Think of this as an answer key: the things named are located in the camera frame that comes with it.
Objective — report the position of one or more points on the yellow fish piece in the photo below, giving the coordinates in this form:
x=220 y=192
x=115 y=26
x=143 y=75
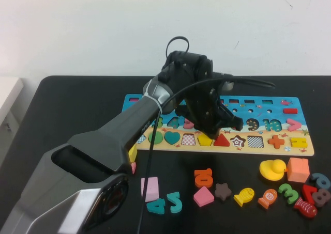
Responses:
x=243 y=196

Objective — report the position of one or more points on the pink number five piece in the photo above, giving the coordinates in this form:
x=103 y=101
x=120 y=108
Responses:
x=188 y=123

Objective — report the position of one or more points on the orange number ten piece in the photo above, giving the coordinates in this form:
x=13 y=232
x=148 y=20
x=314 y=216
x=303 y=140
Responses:
x=203 y=182

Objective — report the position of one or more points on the yellow cube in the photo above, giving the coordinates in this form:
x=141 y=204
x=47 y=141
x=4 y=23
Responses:
x=133 y=152

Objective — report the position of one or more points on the pink greater-than sign piece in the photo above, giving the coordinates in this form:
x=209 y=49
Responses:
x=296 y=125

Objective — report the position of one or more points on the yellow rubber duck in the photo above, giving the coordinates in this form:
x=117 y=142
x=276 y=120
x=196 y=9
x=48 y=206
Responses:
x=272 y=171

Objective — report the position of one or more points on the teal number four piece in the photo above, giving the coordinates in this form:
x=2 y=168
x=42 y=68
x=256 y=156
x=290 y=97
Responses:
x=157 y=207

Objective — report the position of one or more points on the light pink cube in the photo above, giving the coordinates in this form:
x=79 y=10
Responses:
x=153 y=189

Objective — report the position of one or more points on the white cabinet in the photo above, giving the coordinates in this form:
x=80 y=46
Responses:
x=7 y=97

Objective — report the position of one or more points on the brown number eight piece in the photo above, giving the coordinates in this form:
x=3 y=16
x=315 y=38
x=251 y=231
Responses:
x=325 y=194

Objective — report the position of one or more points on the red triangle piece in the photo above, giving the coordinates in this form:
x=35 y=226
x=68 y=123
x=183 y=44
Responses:
x=222 y=141

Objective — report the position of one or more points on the salmon orange cube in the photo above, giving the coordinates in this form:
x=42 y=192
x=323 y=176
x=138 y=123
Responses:
x=298 y=170

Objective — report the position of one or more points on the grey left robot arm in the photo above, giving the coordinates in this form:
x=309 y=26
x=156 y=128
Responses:
x=98 y=141

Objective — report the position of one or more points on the green circle piece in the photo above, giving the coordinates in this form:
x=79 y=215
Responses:
x=159 y=138

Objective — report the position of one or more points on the red minus sign piece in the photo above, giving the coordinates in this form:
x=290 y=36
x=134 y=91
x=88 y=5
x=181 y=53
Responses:
x=290 y=111

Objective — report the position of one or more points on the teal number two piece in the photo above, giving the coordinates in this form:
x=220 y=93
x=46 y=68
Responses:
x=176 y=206

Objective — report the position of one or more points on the red number seven piece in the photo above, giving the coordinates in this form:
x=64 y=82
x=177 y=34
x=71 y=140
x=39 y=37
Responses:
x=307 y=193

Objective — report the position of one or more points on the yellow pentagon piece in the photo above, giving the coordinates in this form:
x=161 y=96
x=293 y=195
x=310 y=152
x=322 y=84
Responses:
x=204 y=141

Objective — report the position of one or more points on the red fish piece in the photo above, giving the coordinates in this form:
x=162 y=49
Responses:
x=305 y=208

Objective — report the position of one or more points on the orange fish piece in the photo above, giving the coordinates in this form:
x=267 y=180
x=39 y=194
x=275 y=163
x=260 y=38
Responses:
x=267 y=198

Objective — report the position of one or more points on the brown star piece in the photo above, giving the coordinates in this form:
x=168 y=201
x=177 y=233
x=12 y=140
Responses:
x=223 y=192

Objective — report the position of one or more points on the pink diamond piece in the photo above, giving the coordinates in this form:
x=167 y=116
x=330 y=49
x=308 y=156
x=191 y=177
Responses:
x=204 y=196

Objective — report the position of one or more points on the yellow equals sign piece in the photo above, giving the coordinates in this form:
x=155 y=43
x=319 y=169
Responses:
x=298 y=140

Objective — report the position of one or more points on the grey-blue number six piece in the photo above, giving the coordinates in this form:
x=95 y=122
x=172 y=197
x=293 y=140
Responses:
x=324 y=183

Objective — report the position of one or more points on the green number three piece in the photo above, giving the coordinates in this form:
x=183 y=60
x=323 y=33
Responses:
x=291 y=195

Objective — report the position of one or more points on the teal heart piece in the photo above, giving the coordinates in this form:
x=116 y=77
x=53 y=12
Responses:
x=172 y=138

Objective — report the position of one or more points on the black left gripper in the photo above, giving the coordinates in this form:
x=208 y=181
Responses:
x=204 y=110

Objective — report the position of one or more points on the colourful wooden puzzle board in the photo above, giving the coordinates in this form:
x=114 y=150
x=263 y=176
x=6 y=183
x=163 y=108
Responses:
x=258 y=116

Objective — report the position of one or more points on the orange plus sign piece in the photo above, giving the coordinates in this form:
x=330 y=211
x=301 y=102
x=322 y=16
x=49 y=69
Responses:
x=276 y=142

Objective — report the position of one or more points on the pink fish piece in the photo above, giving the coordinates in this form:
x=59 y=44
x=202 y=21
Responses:
x=133 y=167

